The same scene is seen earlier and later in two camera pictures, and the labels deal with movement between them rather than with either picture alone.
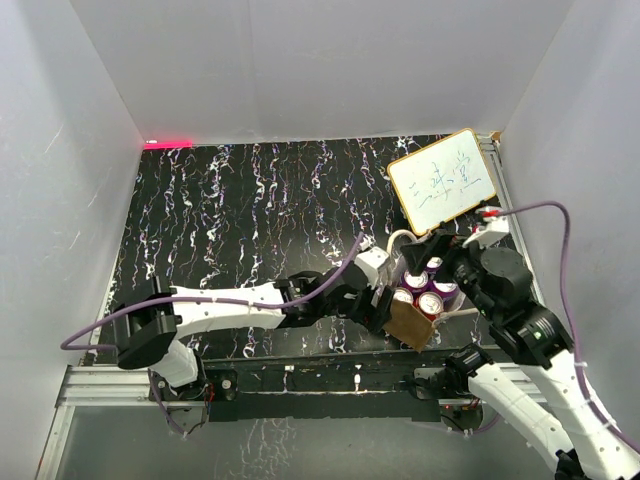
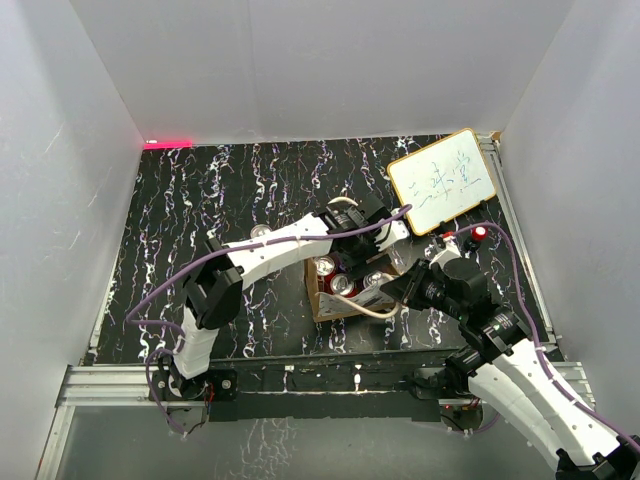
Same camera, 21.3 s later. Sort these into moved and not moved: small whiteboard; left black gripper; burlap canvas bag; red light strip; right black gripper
Moved: burlap canvas bag; left black gripper; right black gripper
Not moved: small whiteboard; red light strip
